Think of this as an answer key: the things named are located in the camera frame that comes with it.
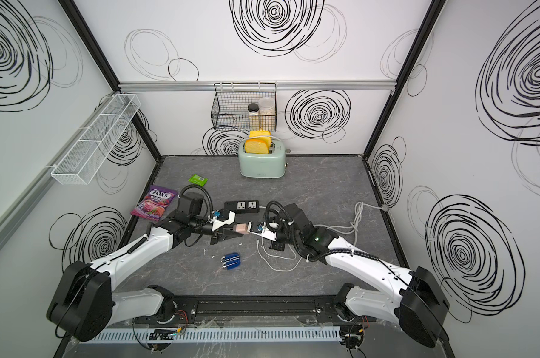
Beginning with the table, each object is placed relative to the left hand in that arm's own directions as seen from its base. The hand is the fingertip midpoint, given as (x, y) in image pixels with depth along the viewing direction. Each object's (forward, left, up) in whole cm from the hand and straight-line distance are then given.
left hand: (240, 229), depth 77 cm
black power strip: (+17, +2, -12) cm, 21 cm away
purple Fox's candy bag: (+18, +42, -14) cm, 48 cm away
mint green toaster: (+38, -10, -8) cm, 40 cm away
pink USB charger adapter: (-2, -1, +4) cm, 5 cm away
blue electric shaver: (-7, +4, -13) cm, 15 cm away
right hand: (-1, -7, +2) cm, 7 cm away
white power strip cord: (+8, -45, -12) cm, 47 cm away
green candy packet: (+32, +26, -14) cm, 44 cm away
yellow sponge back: (+44, -3, +6) cm, 45 cm away
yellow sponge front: (+37, -3, +5) cm, 37 cm away
